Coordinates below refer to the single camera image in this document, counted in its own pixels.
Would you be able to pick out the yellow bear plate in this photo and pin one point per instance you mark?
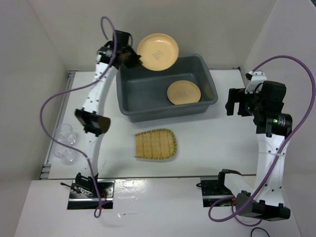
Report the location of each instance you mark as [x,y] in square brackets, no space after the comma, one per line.
[158,52]
[183,92]

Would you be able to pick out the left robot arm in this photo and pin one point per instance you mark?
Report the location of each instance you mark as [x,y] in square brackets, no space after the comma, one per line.
[109,58]

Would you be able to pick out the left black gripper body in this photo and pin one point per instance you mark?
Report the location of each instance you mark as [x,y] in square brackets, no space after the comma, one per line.
[131,58]

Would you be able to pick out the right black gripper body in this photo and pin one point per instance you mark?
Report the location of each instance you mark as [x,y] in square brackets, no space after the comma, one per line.
[255,103]

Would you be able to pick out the woven bamboo basket tray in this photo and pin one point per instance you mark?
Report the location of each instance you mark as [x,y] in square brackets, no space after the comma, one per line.
[156,144]

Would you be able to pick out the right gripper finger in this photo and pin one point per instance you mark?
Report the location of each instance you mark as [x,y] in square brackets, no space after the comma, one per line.
[242,108]
[234,96]

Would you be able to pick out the grey plastic bin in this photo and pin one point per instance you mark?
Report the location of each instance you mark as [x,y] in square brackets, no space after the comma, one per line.
[142,93]

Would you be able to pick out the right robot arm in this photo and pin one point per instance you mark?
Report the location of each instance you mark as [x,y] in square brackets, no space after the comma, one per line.
[265,200]

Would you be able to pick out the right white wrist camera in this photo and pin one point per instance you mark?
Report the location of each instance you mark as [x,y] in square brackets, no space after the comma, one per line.
[255,81]

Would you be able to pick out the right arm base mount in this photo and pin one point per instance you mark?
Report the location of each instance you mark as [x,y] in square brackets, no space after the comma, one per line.
[211,190]

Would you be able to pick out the aluminium table edge rail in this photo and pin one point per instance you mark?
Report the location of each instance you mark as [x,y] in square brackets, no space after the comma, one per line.
[55,168]

